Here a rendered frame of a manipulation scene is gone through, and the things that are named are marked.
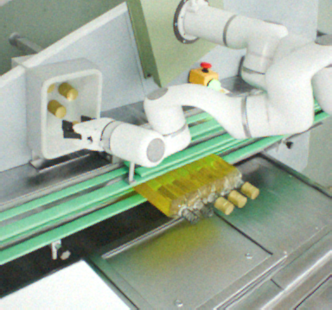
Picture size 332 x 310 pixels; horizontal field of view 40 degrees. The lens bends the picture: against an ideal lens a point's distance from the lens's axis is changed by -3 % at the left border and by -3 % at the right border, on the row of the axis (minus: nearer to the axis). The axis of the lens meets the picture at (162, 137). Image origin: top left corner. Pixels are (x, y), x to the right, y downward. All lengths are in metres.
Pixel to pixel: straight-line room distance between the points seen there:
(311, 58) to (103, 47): 0.61
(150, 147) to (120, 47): 0.48
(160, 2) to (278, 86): 0.53
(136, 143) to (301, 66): 0.35
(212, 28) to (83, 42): 0.35
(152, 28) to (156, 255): 0.62
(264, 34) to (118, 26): 0.40
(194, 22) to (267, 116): 0.50
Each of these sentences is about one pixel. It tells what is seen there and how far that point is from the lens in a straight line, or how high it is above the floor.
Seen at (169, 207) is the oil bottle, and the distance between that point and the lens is 1.26.
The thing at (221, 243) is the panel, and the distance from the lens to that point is 1.38.
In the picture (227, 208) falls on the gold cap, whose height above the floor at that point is 1.16.
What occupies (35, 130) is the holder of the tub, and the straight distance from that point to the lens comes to 1.20.
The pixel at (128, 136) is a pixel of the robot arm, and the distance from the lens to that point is 0.94.
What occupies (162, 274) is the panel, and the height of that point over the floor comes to 1.15.
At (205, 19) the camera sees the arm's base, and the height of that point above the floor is 0.90.
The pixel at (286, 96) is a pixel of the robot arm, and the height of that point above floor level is 1.33.
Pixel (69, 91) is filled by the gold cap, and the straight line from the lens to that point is 1.19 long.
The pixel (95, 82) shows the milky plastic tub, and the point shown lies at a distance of 1.21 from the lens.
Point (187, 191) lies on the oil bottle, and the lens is 1.29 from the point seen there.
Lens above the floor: 1.72
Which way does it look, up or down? 37 degrees down
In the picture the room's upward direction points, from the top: 123 degrees clockwise
